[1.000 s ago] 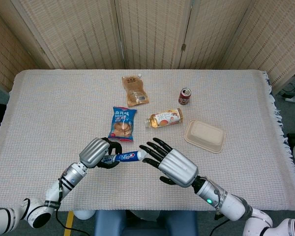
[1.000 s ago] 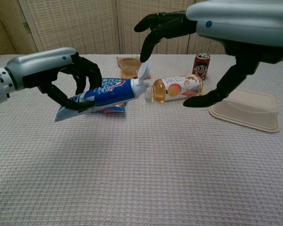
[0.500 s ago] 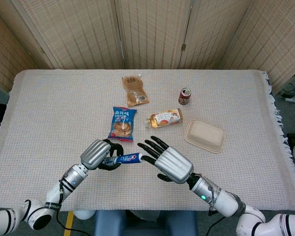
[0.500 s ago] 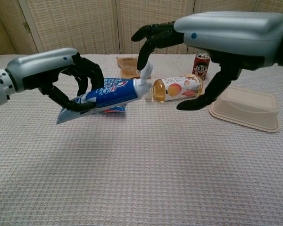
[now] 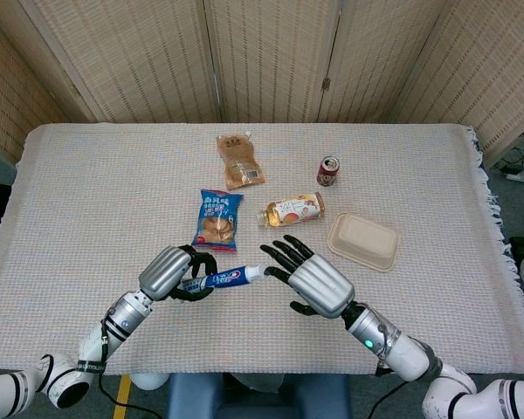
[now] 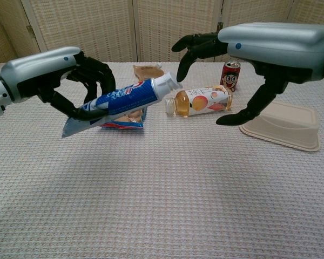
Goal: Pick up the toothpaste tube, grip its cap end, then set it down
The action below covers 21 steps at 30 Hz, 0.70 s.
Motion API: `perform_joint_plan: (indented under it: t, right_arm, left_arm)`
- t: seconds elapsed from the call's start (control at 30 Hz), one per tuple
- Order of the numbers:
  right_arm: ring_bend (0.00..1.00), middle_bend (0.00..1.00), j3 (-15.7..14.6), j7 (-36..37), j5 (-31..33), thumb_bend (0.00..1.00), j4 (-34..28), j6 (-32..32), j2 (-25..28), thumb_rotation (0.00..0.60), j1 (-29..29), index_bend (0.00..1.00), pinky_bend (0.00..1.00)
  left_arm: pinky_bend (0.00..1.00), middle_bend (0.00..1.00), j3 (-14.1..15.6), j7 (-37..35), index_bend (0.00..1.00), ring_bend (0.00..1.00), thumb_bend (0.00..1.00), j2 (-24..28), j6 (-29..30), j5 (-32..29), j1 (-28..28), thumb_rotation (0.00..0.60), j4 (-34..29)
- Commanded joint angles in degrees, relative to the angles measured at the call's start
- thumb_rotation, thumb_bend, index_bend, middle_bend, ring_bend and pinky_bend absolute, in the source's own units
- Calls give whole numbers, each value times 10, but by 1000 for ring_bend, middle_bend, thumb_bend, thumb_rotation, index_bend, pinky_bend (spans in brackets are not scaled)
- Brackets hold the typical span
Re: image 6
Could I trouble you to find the blue snack bag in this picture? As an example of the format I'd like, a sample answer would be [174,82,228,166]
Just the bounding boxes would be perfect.
[98,106,148,130]

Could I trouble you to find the tea bottle with peach label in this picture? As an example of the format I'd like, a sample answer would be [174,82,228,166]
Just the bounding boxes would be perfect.
[164,85,233,118]

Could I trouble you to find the blue white toothpaste tube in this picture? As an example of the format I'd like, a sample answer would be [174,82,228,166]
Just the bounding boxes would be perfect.
[61,72,184,139]

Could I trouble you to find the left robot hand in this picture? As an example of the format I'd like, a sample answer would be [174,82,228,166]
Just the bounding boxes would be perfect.
[0,46,116,121]

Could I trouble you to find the beige folding screen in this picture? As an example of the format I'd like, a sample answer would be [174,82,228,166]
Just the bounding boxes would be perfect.
[0,0,324,67]

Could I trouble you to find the red drink can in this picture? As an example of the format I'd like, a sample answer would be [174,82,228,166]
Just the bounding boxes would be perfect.
[219,60,241,93]

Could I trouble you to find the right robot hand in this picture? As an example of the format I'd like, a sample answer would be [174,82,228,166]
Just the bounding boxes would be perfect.
[171,22,324,126]

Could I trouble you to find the brown sauce pouch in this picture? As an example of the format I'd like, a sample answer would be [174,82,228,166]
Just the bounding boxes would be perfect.
[132,63,165,81]

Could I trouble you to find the beige lidded food container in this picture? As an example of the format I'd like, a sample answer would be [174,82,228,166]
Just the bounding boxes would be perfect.
[239,101,321,153]

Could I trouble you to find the woven white tablecloth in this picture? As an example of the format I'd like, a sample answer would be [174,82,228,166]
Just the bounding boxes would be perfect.
[0,61,324,259]

